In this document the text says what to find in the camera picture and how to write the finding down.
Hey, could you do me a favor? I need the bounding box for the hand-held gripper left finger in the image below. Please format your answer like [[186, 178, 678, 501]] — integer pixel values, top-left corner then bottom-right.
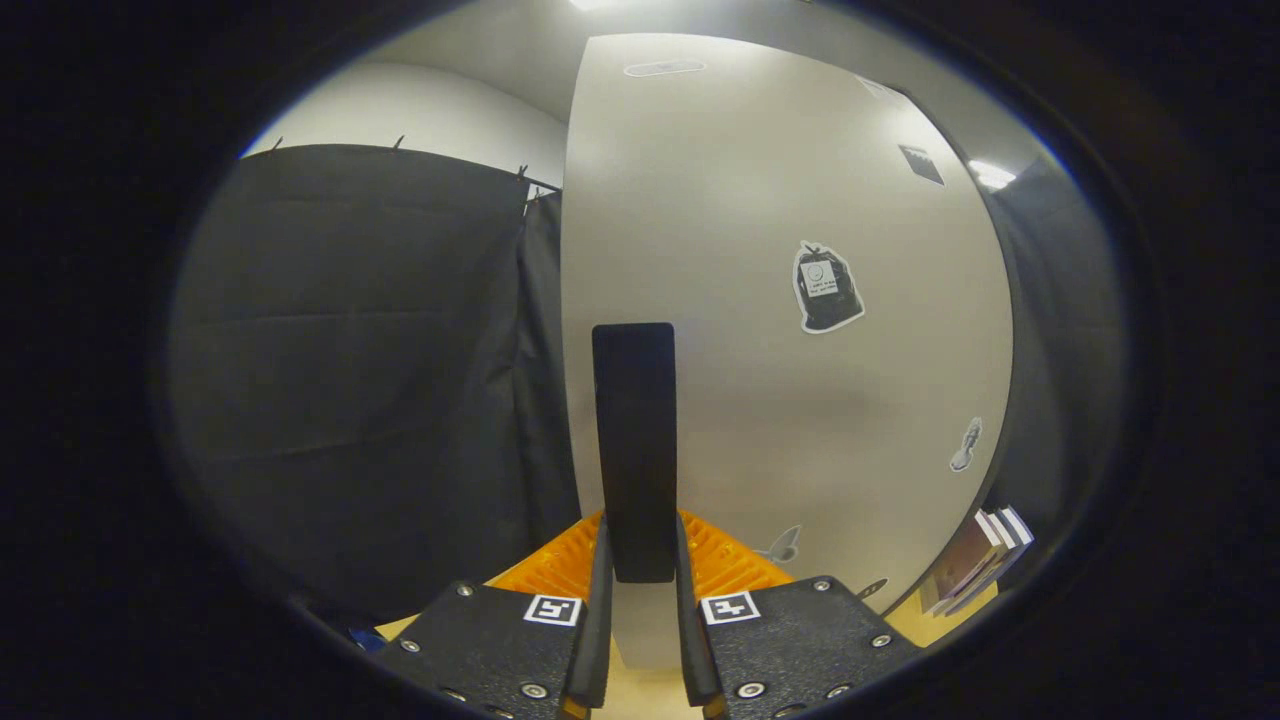
[[375, 512, 614, 720]]

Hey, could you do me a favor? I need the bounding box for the black door handle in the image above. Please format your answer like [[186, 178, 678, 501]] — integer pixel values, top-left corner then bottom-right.
[[592, 322, 678, 584]]

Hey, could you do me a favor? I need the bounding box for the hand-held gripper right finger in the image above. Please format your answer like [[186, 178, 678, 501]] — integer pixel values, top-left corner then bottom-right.
[[673, 512, 922, 720]]

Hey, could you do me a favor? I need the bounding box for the black backdrop cloth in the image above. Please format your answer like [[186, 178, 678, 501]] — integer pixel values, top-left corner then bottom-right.
[[165, 143, 1136, 626]]

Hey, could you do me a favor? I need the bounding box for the beige cover book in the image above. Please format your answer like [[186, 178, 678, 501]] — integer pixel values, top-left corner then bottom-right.
[[935, 510, 1021, 613]]

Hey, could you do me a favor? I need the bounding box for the beige cabinet door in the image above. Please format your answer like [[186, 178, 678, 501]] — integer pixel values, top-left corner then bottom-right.
[[560, 33, 1016, 671]]

